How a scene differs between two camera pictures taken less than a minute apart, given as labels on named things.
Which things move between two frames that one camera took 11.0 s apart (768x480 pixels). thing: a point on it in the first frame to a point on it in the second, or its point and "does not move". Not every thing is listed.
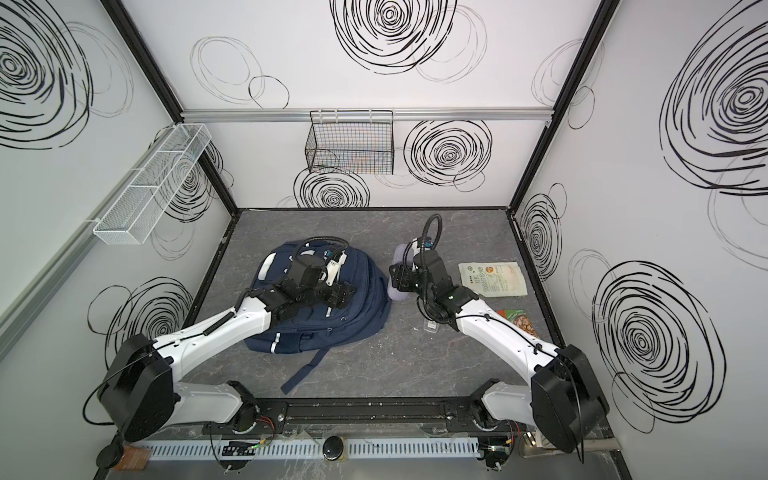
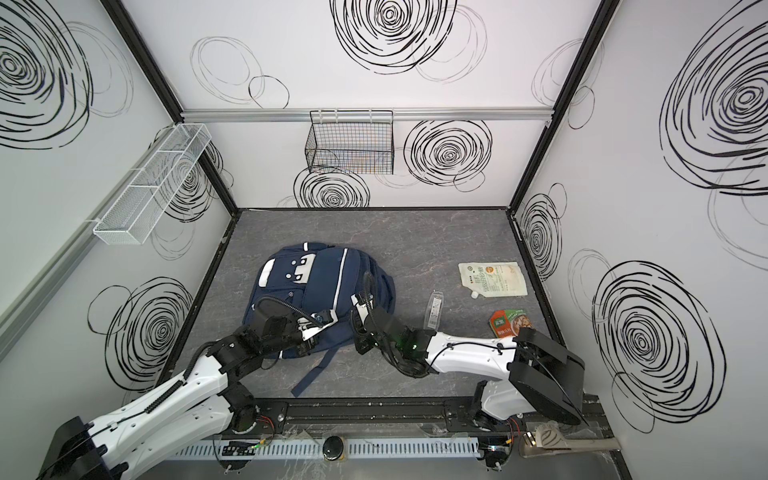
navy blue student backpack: x=318 y=329 does not move
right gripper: x=403 y=278 to x=366 y=312
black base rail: x=279 y=414 does not move
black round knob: x=332 y=448 does not move
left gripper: x=335 y=291 to x=306 y=327
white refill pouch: x=493 y=279 does not move
